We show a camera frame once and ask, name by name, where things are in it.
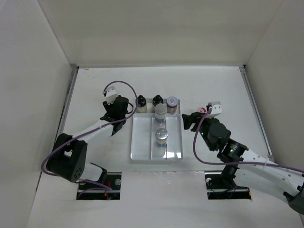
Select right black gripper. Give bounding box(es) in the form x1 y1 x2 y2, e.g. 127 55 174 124
182 111 216 151

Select pink cap spice bottle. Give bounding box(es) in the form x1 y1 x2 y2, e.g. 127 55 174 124
197 107 207 114

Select black round cap jar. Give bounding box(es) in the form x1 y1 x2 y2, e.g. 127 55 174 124
136 95 148 113

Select red label spice jar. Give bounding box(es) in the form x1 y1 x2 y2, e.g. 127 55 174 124
166 96 179 114

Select silver cap blue bottle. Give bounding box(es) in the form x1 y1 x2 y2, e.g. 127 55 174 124
155 104 167 127

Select silver cap blue-band bottle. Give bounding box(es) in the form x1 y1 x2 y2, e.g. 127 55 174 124
155 128 168 151

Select black round cap bottle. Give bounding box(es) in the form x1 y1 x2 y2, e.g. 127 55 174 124
152 95 163 107

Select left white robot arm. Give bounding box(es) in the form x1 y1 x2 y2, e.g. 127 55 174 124
41 95 130 190

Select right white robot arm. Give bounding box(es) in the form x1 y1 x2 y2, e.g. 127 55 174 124
182 112 304 214

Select clear acrylic organizer tray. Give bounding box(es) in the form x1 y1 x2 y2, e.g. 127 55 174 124
130 98 183 163

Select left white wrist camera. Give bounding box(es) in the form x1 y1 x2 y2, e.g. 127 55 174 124
103 86 118 105

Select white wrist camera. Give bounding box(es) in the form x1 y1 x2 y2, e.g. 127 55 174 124
206 101 222 118
103 86 118 105

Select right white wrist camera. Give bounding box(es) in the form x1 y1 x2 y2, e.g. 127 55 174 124
206 101 222 118

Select left aluminium frame rail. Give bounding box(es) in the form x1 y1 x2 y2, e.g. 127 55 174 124
54 64 79 142

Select aluminium frame rail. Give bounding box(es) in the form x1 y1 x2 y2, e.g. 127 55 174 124
54 64 79 142
239 65 275 162

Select right aluminium frame rail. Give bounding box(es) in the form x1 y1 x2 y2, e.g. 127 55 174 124
239 65 275 162

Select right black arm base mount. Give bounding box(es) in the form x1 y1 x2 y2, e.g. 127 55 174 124
204 165 251 200

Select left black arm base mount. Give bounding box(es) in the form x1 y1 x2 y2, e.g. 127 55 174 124
76 171 122 200

